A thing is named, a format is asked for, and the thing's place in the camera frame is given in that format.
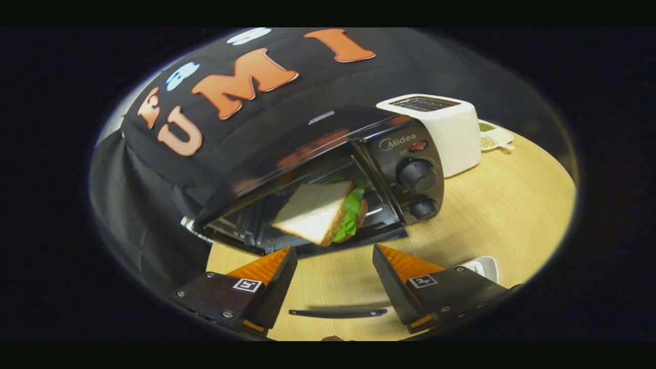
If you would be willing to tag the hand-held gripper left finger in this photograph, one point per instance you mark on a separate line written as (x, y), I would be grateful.
(279, 287)

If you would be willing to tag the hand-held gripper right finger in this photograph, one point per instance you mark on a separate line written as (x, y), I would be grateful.
(392, 287)

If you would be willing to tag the white divided plate with grains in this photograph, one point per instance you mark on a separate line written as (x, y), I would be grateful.
(494, 137)

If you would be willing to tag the small white tray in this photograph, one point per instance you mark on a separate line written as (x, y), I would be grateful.
(484, 267)

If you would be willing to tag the sandwich with lettuce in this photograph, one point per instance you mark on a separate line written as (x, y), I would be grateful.
(312, 210)

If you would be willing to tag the black toaster oven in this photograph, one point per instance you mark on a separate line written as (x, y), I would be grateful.
(410, 148)

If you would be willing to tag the white pop-up toaster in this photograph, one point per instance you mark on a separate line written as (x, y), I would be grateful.
(456, 138)

